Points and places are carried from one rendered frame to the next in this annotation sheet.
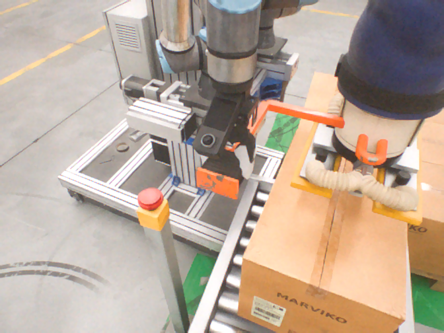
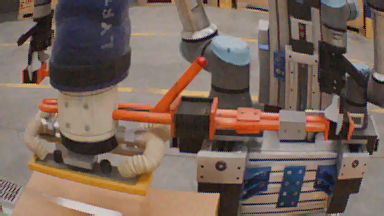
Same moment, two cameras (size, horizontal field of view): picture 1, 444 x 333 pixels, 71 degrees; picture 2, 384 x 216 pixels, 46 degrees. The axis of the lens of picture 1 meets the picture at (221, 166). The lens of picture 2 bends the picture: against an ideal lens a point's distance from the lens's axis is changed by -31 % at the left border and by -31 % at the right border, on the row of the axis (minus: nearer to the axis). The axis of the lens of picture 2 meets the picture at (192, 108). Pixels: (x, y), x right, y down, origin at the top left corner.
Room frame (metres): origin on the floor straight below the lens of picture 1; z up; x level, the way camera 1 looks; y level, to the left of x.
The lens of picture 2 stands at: (0.47, -1.61, 1.75)
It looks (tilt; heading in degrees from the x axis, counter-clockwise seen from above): 22 degrees down; 72
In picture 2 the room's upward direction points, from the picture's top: 1 degrees clockwise
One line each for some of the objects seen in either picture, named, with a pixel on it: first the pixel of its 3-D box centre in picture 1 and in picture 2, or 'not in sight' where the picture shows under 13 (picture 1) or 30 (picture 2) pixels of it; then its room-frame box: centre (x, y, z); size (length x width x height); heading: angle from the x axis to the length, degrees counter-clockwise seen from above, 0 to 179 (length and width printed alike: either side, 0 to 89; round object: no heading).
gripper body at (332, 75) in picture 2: not in sight; (333, 67); (1.13, -0.60, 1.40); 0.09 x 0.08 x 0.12; 155
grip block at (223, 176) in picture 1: (224, 170); (34, 72); (0.44, -0.01, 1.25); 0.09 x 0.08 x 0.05; 66
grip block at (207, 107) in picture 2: not in sight; (194, 117); (0.83, -0.47, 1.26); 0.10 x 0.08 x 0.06; 66
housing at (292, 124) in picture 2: not in sight; (292, 125); (1.03, -0.56, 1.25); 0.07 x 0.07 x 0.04; 66
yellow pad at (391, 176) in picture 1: (402, 163); (80, 165); (0.57, -0.45, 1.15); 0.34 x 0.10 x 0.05; 156
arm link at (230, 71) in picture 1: (229, 62); (42, 10); (0.46, -0.01, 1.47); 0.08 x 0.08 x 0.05
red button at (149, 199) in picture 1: (150, 200); not in sight; (0.55, 0.20, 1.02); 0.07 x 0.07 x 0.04
